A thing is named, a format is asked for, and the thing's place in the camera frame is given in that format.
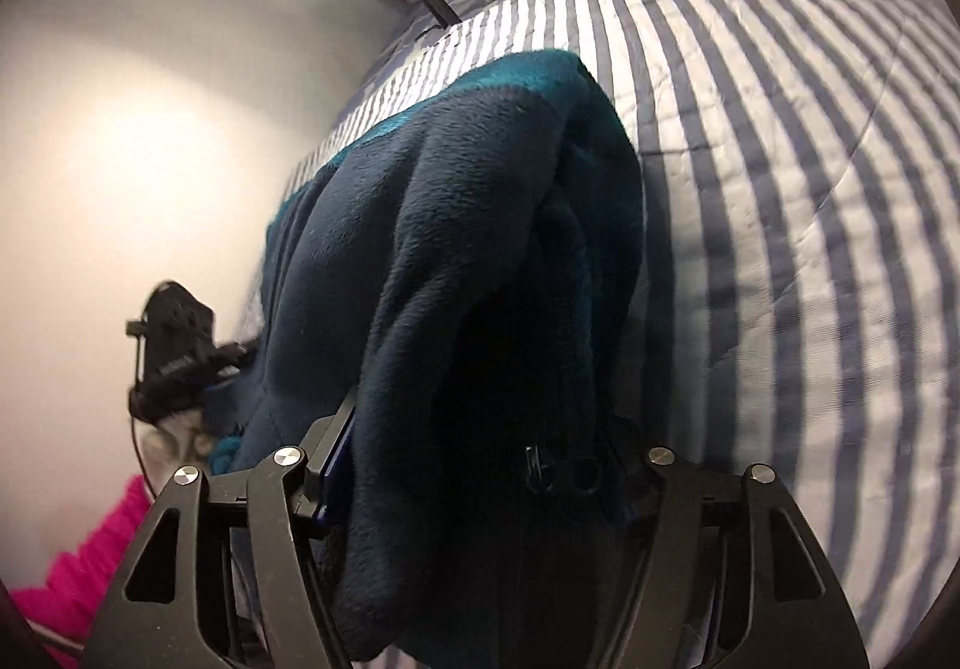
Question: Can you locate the grey white striped quilt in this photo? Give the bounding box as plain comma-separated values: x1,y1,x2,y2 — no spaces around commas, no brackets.
289,0,960,662

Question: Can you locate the person's left hand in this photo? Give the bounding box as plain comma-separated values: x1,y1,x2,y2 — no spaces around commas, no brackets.
139,406,241,482

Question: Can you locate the person's left forearm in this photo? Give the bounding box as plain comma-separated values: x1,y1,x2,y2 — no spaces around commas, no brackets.
15,474,155,647

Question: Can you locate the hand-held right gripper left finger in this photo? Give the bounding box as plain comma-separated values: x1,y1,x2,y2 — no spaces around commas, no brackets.
79,391,361,669

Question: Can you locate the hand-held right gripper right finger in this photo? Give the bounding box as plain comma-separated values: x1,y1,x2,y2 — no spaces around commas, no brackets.
592,414,871,669

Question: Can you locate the teal plaid fleece jacket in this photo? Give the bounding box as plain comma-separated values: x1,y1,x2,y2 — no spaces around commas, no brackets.
210,48,653,662

